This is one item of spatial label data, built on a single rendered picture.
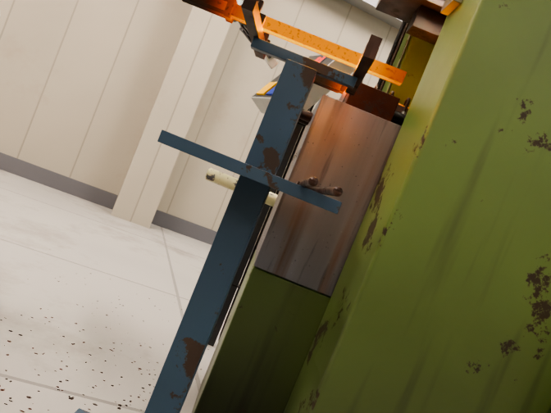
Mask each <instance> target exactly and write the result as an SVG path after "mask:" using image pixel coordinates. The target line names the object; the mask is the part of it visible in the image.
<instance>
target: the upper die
mask: <svg viewBox="0 0 551 413"><path fill-rule="evenodd" d="M444 2H445V0H379V1H378V3H377V5H376V10H377V11H381V12H384V13H385V14H387V15H390V16H393V17H395V18H397V19H400V20H403V21H405V22H407V23H410V21H411V19H412V15H413V13H414V12H415V11H416V10H417V9H418V7H419V6H420V5H422V6H424V7H427V8H430V9H431V10H434V11H437V12H439V13H440V12H441V9H442V7H443V5H444Z"/></svg>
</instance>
